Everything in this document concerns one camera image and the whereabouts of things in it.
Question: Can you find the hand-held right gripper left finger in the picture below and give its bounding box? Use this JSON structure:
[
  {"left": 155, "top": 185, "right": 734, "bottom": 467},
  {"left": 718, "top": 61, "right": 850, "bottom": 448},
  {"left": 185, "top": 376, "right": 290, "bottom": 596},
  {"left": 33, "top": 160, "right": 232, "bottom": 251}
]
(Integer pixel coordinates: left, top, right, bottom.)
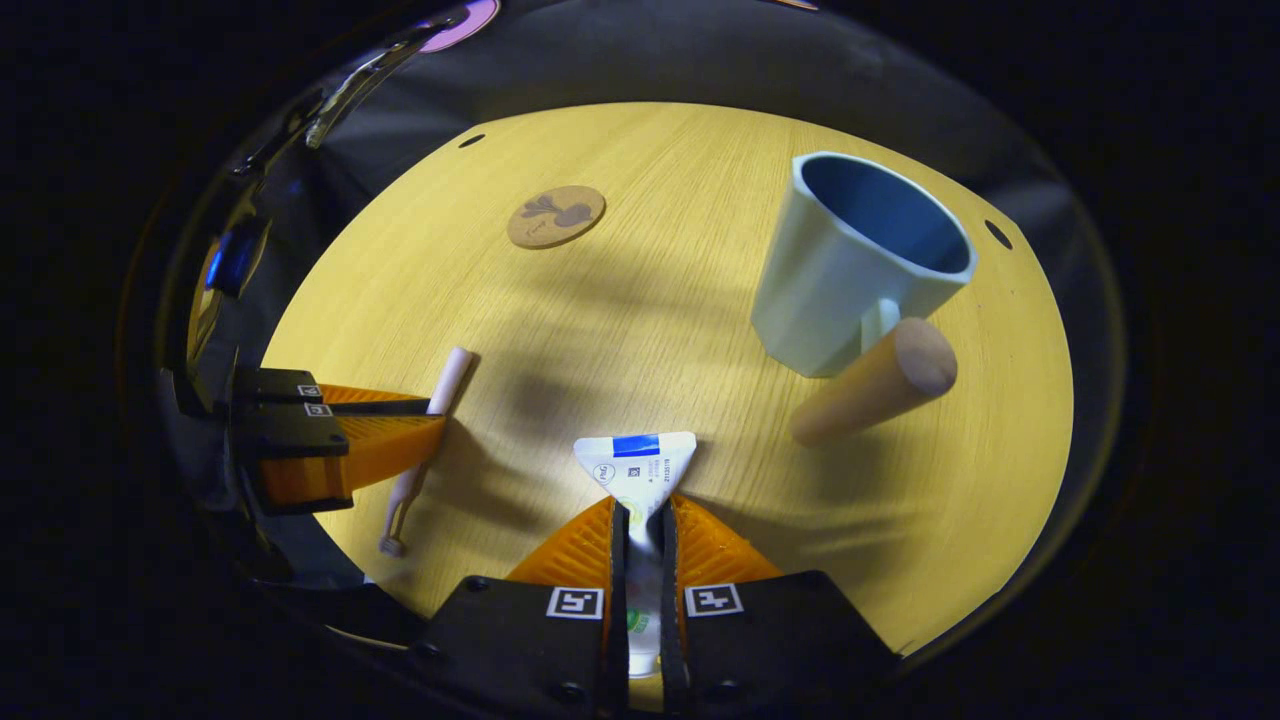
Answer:
[{"left": 412, "top": 496, "right": 631, "bottom": 719}]

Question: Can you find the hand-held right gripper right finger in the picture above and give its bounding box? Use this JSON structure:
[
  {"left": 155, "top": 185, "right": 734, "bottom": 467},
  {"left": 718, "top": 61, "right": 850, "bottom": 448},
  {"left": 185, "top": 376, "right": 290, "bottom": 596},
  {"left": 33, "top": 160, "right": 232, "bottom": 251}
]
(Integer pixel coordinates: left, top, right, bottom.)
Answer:
[{"left": 658, "top": 493, "right": 903, "bottom": 719}]

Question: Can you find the pale pink toothbrush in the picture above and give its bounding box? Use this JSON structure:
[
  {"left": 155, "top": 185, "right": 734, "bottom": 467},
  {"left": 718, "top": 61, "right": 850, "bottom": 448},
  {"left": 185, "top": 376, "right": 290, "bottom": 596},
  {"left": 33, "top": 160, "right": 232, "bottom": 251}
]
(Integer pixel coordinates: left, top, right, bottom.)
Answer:
[{"left": 377, "top": 346, "right": 477, "bottom": 559}]

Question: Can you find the white toothpaste tube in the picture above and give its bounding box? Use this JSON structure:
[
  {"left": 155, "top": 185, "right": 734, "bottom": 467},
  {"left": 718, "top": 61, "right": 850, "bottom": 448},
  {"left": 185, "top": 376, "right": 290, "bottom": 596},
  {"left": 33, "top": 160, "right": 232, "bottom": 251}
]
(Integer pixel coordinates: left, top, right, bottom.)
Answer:
[{"left": 573, "top": 431, "right": 699, "bottom": 681}]

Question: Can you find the round brown coaster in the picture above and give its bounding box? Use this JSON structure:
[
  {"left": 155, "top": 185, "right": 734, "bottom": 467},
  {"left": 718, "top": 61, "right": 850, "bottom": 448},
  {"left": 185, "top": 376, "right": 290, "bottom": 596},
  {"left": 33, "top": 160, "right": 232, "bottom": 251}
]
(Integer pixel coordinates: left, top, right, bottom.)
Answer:
[{"left": 507, "top": 185, "right": 608, "bottom": 251}]

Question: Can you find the light blue cup wooden handle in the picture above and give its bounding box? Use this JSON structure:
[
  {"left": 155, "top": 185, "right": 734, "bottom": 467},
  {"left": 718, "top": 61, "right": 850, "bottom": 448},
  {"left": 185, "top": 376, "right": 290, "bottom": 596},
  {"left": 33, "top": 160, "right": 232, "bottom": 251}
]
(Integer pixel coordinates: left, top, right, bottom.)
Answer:
[{"left": 750, "top": 150, "right": 979, "bottom": 449}]

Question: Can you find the black backdrop cloth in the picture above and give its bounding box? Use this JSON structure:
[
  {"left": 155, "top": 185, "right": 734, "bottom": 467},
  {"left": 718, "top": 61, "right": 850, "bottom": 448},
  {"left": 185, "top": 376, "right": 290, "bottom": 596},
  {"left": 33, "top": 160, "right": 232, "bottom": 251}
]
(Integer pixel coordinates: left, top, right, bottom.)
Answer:
[{"left": 160, "top": 0, "right": 1126, "bottom": 641}]

